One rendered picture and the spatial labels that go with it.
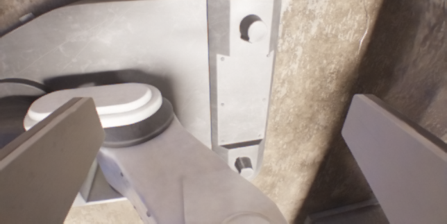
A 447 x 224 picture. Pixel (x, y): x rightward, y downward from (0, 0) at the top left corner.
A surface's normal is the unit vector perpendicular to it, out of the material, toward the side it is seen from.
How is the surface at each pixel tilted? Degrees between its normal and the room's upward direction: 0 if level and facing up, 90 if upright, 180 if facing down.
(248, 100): 0
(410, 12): 0
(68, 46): 0
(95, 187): 90
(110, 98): 90
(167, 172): 90
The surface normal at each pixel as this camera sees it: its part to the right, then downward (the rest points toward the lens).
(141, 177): 0.00, -0.86
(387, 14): 0.22, 0.50
